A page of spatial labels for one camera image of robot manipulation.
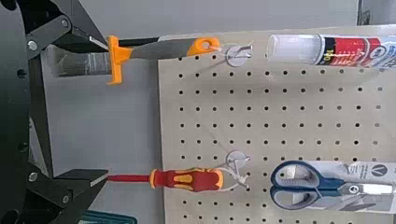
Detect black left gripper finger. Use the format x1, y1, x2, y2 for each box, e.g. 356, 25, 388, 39
17, 0, 110, 60
18, 168, 109, 224

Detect teal plastic object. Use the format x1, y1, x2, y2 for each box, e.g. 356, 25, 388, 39
78, 210, 138, 224

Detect grey backing panel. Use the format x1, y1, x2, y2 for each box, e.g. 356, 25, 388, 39
40, 0, 359, 224

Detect red yellow screwdriver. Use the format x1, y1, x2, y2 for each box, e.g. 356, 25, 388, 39
106, 167, 225, 193

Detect white pegboard hook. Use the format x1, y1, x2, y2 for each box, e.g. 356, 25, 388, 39
218, 149, 251, 192
204, 41, 255, 68

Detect beige perforated pegboard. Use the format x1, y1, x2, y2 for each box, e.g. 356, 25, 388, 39
157, 24, 396, 224

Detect red white sealant tube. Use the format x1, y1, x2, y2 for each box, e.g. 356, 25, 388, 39
266, 33, 396, 70

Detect orange grey handled scraper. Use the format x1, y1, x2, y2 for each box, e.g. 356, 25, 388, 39
54, 35, 221, 86

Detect packaged blue-handled scissors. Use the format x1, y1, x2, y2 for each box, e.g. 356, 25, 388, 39
269, 160, 396, 215

